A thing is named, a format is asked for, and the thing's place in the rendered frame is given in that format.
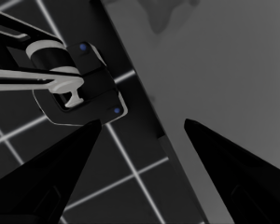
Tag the dark robot body block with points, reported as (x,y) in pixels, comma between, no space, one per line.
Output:
(96,84)

